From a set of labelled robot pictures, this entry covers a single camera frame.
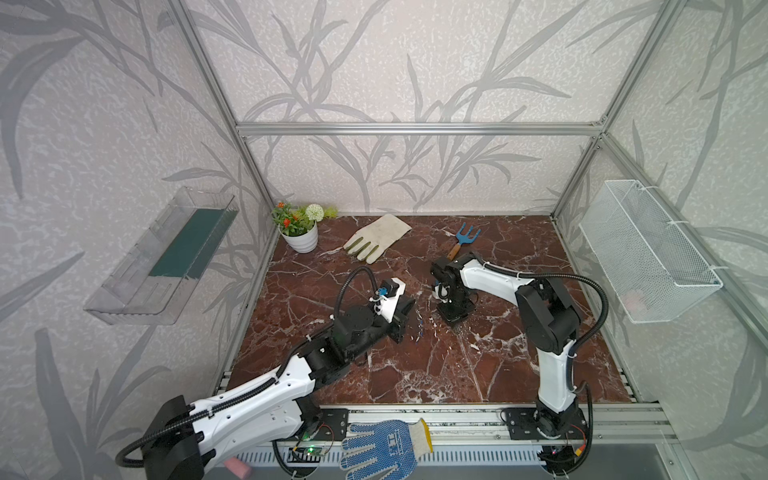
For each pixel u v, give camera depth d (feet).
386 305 2.01
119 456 1.31
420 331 2.84
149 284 2.09
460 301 2.64
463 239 3.68
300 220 3.26
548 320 1.70
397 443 2.32
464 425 2.47
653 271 2.04
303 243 3.42
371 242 3.63
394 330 2.10
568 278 1.67
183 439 1.31
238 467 2.19
